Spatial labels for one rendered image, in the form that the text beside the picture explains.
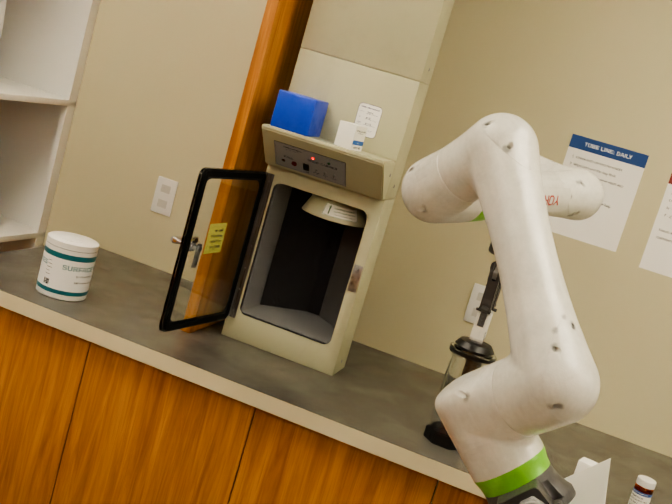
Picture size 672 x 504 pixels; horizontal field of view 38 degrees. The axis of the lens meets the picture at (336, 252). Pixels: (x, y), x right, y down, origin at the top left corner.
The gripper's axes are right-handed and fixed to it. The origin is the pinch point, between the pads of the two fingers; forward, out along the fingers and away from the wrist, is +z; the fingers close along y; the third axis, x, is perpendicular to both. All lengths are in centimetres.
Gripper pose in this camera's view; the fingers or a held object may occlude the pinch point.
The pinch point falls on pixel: (481, 325)
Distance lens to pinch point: 221.9
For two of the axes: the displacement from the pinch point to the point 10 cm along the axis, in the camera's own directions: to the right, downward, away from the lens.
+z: -2.8, 9.4, 1.7
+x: 9.1, 3.2, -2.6
